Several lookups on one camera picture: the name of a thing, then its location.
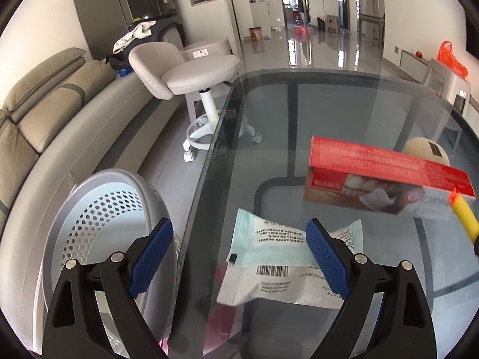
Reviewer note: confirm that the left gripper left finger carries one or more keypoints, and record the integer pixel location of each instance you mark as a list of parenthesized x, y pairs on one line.
[(74, 328)]

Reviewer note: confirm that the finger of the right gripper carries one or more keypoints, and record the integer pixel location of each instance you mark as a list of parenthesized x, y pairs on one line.
[(476, 247)]

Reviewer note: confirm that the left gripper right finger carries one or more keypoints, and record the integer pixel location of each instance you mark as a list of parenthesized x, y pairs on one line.
[(404, 326)]

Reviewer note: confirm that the yellow foam dart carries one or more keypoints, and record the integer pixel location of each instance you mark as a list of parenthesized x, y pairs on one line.
[(465, 215)]

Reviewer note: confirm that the grey perforated trash basket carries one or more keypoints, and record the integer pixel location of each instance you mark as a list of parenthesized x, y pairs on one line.
[(105, 214)]

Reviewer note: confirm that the small brown trash bin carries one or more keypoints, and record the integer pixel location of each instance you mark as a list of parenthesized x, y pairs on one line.
[(255, 34)]

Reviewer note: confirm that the cream wool polishing pad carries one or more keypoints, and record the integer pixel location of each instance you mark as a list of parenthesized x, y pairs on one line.
[(426, 149)]

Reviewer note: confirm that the red toothpaste box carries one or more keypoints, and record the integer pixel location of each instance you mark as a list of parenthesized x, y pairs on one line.
[(374, 179)]

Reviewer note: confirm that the white plastic stool right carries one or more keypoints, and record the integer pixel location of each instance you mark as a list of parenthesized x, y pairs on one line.
[(448, 85)]

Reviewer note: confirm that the white green plastic wrapper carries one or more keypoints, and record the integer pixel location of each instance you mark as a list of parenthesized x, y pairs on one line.
[(272, 261)]

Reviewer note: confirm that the orange plastic bag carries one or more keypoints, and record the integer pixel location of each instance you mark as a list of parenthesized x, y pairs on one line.
[(446, 57)]

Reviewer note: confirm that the grey leather sofa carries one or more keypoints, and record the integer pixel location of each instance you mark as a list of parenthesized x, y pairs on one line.
[(66, 119)]

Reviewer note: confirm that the pink toy on floor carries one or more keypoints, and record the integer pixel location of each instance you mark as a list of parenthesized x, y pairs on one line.
[(301, 33)]

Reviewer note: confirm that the pile of clothes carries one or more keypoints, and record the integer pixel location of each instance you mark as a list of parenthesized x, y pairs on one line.
[(168, 30)]

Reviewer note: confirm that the white swivel stool chair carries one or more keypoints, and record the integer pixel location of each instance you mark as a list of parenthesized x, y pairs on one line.
[(165, 72)]

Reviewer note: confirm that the white plastic step stool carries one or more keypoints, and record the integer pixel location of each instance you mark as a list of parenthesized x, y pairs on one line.
[(207, 49)]

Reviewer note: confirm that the dark grey refrigerator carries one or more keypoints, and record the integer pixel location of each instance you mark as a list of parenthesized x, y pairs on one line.
[(103, 22)]

